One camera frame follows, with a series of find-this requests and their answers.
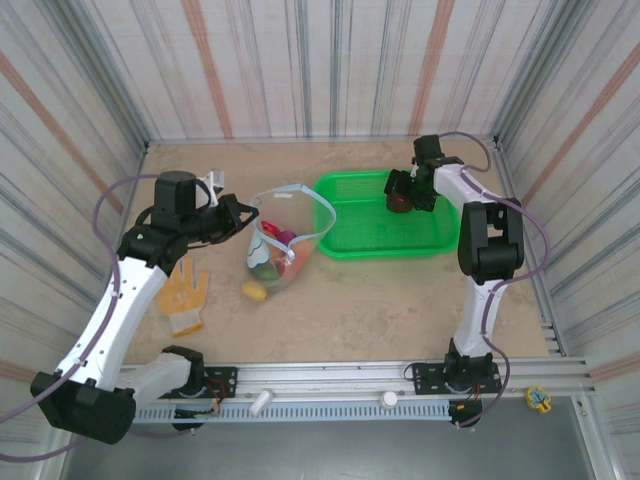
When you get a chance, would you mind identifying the clear zip-top bag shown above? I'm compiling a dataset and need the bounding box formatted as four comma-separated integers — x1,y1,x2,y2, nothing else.
245,183,337,301

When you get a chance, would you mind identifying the green toy bell pepper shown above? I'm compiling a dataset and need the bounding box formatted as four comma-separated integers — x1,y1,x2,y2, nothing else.
249,267,284,294

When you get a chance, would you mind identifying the yellow toy fruit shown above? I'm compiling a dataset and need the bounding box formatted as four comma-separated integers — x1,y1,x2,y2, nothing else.
242,280,269,303

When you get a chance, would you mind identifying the orange toy food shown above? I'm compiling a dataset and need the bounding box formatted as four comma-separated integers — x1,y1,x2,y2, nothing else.
282,244,311,279

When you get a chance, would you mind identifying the green plastic basket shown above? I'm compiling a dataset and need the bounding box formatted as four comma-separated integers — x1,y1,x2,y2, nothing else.
312,169,461,261

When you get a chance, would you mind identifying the yellow work glove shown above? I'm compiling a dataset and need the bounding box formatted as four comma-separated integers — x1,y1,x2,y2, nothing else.
157,257,211,336

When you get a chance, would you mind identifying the white cylindrical knob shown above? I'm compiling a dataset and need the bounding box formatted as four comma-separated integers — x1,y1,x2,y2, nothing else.
248,388,274,416

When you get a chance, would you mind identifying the yellow toy with green tree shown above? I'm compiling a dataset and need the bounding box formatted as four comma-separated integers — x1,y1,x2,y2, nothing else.
523,385,552,414

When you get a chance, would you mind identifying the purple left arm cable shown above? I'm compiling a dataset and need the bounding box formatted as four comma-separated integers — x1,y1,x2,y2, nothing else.
0,172,161,461

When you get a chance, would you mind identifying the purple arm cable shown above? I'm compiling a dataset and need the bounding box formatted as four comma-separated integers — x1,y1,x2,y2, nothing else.
0,172,161,461
437,130,554,429

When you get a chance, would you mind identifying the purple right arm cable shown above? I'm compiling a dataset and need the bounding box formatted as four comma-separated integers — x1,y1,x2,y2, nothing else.
437,130,554,429

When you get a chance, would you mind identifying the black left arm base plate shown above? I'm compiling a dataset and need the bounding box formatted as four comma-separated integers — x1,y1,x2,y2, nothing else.
199,366,239,400

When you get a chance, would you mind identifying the aluminium mounting rail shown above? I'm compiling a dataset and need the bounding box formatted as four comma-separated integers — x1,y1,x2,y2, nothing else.
119,356,597,401

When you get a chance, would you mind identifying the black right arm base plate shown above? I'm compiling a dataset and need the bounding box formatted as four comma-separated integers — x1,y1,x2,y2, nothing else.
410,360,502,397

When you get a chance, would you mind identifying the white slotted cable duct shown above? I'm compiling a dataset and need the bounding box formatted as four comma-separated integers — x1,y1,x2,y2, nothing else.
134,401,452,425

